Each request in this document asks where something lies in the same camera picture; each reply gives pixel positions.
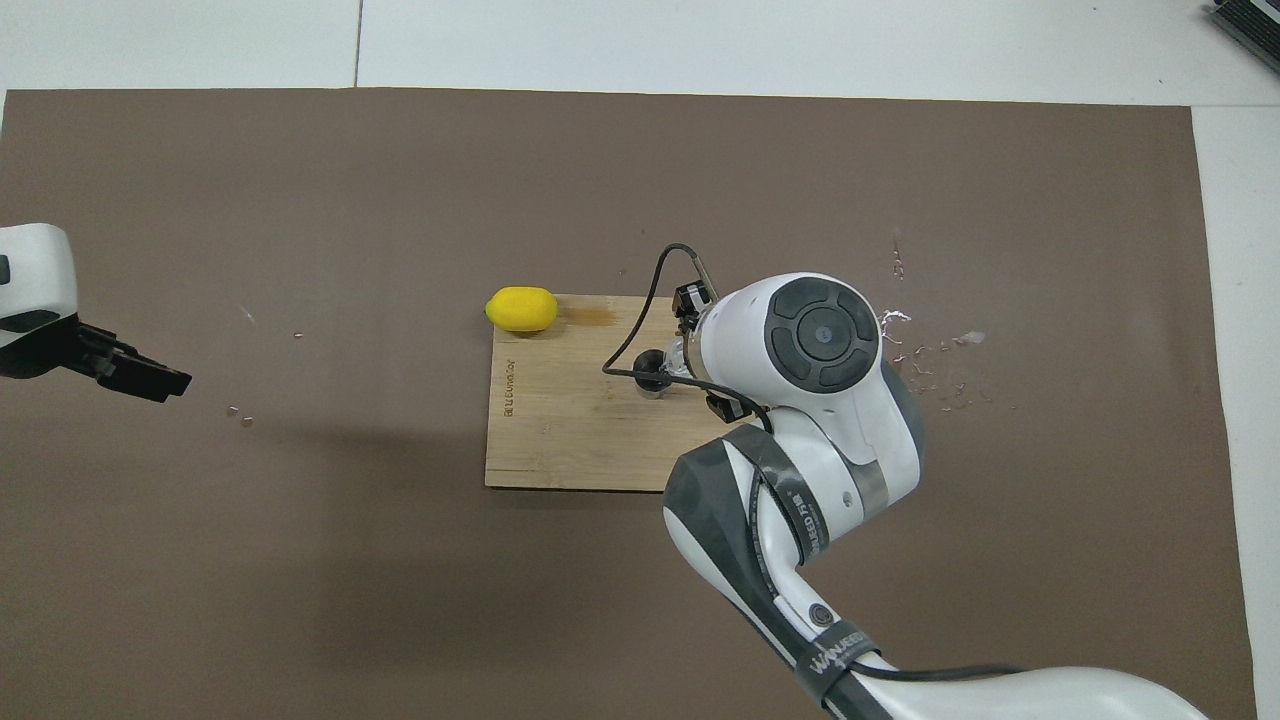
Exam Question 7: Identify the grey ribbed device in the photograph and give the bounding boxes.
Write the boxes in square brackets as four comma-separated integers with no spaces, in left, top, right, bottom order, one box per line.
[1205,0,1280,76]

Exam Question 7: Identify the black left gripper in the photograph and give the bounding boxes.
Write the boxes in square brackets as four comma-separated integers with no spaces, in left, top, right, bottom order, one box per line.
[0,318,193,404]

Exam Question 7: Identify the brown table mat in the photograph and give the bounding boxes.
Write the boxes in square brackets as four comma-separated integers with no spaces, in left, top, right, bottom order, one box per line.
[0,88,1259,720]

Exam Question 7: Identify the yellow lemon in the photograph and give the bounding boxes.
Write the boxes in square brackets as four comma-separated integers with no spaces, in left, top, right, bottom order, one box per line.
[485,286,559,333]

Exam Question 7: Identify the wooden cutting board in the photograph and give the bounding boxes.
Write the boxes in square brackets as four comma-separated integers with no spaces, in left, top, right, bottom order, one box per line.
[484,295,741,493]

